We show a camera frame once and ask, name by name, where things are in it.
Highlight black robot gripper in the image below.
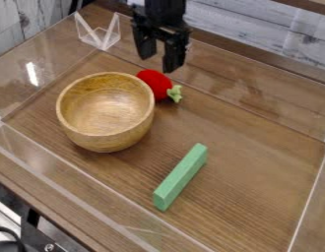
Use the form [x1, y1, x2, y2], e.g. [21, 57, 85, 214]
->
[129, 0, 191, 73]

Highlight red plush strawberry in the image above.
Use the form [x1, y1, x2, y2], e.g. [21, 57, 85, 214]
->
[136, 69, 183, 103]

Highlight wooden bowl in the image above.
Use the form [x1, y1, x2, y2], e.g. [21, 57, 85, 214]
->
[56, 72, 155, 153]

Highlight green rectangular block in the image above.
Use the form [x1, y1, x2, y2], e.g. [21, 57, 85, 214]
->
[152, 143, 207, 212]

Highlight black table leg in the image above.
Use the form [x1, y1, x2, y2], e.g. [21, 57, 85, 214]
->
[26, 209, 40, 227]

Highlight clear acrylic corner bracket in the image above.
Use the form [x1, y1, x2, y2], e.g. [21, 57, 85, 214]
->
[73, 13, 121, 51]

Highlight clear acrylic tray wall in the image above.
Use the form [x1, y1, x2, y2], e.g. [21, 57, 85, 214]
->
[0, 118, 212, 252]

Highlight black metal base plate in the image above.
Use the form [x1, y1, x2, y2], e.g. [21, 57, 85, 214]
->
[21, 222, 67, 252]

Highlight black cable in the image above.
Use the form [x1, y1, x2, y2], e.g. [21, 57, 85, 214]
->
[0, 225, 28, 252]

